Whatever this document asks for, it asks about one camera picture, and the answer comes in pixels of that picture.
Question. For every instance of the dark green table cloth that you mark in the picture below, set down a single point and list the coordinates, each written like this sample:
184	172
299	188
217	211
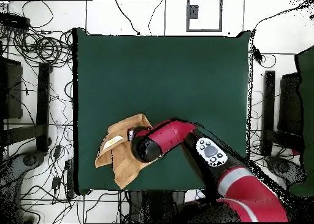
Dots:
171	74

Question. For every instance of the grey floor hatch frame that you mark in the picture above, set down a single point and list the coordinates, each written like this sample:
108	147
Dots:
192	11

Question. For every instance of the black power adapter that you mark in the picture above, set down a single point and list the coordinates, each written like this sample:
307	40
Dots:
56	183
57	151

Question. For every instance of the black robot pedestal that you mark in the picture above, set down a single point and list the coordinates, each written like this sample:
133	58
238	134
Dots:
157	206

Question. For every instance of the green cloth covered table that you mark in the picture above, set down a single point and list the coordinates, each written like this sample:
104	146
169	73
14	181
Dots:
307	111

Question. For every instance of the black power strip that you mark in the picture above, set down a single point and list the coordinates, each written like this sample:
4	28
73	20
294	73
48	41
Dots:
14	20

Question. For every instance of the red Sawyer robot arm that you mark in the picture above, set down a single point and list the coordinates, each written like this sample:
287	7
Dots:
176	135

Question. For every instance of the tan terry towel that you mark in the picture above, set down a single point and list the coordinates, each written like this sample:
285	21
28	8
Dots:
122	155

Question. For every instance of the black box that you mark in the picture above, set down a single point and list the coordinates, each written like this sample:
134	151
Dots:
289	103
12	91

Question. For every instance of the black stand foot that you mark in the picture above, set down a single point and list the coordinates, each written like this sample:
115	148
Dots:
268	111
43	106

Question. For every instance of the dark grey stand base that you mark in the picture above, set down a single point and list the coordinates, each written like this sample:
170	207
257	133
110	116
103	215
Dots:
282	166
29	159

